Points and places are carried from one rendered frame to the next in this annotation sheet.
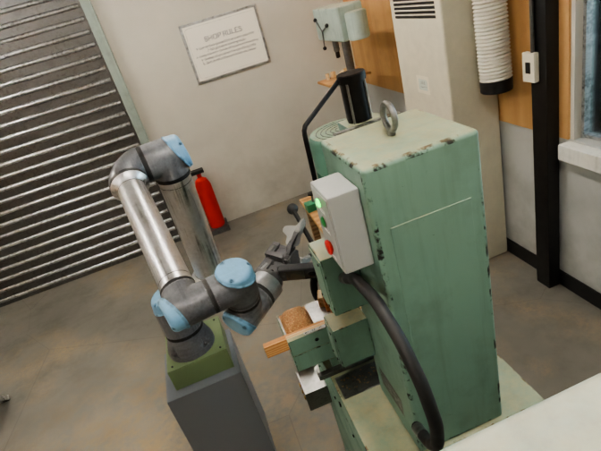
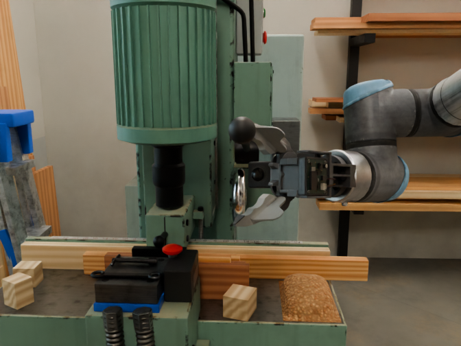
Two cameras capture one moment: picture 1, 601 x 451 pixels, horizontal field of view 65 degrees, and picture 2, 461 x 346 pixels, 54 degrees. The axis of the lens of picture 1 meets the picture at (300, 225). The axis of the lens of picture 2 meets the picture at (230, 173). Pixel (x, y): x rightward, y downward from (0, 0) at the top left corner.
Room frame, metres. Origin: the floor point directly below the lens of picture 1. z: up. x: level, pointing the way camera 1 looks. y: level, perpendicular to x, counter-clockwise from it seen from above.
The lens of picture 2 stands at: (1.88, 0.11, 1.27)
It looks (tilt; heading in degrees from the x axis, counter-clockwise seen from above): 12 degrees down; 192
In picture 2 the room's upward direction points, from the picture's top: straight up
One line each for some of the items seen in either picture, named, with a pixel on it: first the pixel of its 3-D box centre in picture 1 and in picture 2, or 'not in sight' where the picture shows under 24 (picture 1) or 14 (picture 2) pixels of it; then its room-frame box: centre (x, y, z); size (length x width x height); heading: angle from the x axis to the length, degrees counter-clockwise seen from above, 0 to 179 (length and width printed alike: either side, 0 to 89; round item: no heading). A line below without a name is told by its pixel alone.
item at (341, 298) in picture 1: (336, 273); (253, 97); (0.88, -0.05, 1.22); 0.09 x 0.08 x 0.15; 9
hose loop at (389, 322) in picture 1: (392, 363); not in sight; (0.69, -0.10, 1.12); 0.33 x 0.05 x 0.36; 9
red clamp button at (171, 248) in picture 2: not in sight; (172, 249); (1.28, -0.10, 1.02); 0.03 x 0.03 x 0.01
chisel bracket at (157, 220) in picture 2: not in sight; (173, 224); (1.10, -0.17, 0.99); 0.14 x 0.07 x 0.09; 9
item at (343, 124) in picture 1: (359, 113); not in sight; (0.98, -0.19, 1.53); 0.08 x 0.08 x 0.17; 9
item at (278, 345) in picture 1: (351, 316); (223, 266); (1.11, -0.07, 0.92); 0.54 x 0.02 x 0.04; 99
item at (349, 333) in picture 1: (349, 335); (254, 190); (0.91, -0.04, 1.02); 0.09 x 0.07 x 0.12; 99
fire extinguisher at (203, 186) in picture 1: (208, 200); not in sight; (3.96, 0.72, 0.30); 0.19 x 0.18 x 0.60; 10
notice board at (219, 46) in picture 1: (226, 45); not in sight; (4.15, 0.17, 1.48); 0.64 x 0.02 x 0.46; 100
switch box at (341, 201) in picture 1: (342, 222); (250, 20); (0.78, -0.08, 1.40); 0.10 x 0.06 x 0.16; 9
